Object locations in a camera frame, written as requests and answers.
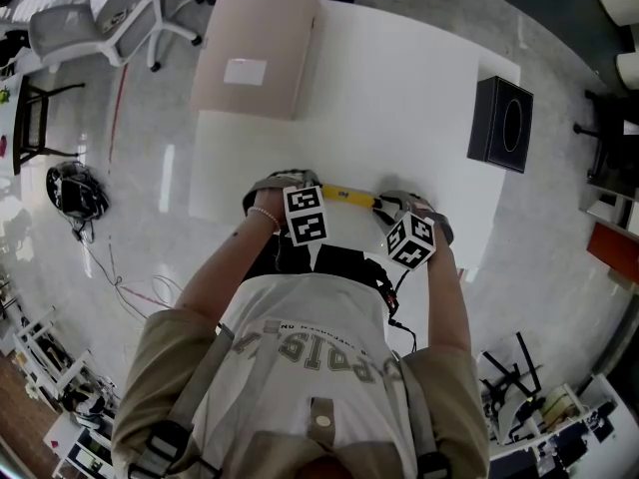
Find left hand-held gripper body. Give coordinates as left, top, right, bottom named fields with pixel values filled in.
left=243, top=169, right=331, bottom=247

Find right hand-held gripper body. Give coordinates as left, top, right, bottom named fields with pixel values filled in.
left=371, top=190, right=454, bottom=272

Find yellow marker pen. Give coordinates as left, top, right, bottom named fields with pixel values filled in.
left=320, top=182, right=381, bottom=210

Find person's left forearm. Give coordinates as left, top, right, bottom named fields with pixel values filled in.
left=174, top=207, right=284, bottom=321

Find person's right forearm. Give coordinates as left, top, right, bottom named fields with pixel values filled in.
left=426, top=237, right=473, bottom=356

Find person's left hand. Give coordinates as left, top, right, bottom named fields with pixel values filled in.
left=249, top=171, right=320, bottom=220

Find person's black trousers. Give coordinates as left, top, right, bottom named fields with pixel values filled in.
left=244, top=241, right=395, bottom=298

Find person's white printed shirt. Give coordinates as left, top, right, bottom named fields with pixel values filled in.
left=192, top=271, right=418, bottom=479

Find black tissue box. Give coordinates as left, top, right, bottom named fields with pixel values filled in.
left=466, top=75, right=535, bottom=174

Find pink flat box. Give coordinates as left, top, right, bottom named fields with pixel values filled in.
left=191, top=0, right=320, bottom=122

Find grey chest harness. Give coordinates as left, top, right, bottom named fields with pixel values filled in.
left=128, top=321, right=450, bottom=479

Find grey chair with black legs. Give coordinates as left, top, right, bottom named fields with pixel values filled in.
left=477, top=330, right=545, bottom=446

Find grey open shelf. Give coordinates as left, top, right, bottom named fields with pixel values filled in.
left=581, top=180, right=639, bottom=229

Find red and tan box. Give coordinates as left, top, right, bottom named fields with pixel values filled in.
left=586, top=222, right=639, bottom=283

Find person's khaki overshirt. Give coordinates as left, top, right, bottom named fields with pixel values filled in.
left=112, top=306, right=490, bottom=479

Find black high-back office chair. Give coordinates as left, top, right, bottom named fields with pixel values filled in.
left=572, top=87, right=639, bottom=182

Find white desk unit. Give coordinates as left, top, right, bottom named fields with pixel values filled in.
left=488, top=374, right=625, bottom=479

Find white office chair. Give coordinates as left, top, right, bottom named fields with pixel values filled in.
left=28, top=0, right=204, bottom=73

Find white low shelf unit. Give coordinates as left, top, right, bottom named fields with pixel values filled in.
left=12, top=309, right=121, bottom=479

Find black slatted chair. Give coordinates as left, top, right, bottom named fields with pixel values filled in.
left=12, top=76, right=86, bottom=177

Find white side table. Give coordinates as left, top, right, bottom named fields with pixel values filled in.
left=0, top=75, right=26, bottom=179

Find white bead bracelet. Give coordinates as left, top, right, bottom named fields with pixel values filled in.
left=248, top=206, right=282, bottom=234

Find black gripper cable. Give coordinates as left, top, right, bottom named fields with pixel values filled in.
left=368, top=266, right=418, bottom=353

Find black floor cable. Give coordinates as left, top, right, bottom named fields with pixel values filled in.
left=69, top=215, right=151, bottom=318

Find black helmet with cables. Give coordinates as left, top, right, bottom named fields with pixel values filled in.
left=45, top=161, right=110, bottom=219

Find white cylinder pedestal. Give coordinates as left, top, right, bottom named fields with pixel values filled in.
left=596, top=0, right=639, bottom=27
left=614, top=50, right=639, bottom=89

